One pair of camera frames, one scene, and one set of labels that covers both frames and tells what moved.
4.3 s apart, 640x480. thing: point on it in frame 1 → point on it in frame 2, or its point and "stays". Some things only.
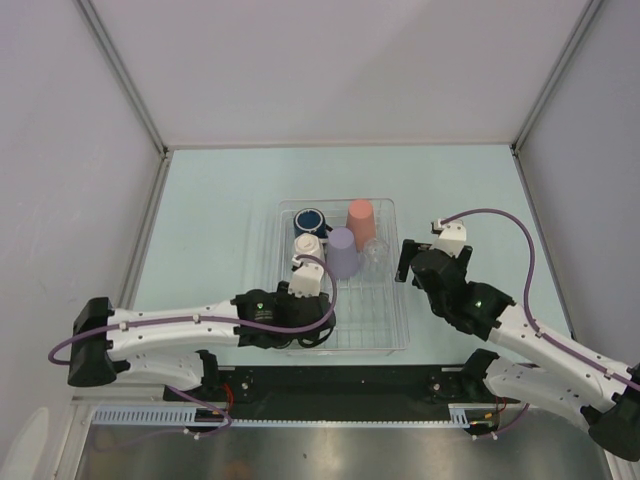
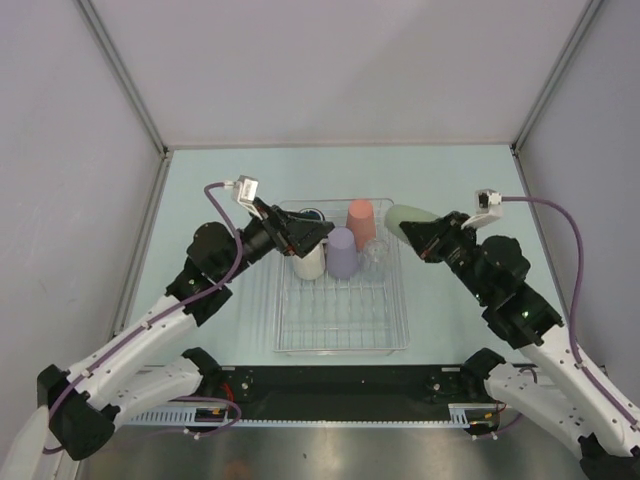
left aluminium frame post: (115, 57) stays
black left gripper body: (282, 294) → (284, 239)
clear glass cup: (376, 259) stays
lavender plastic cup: (341, 254) stays
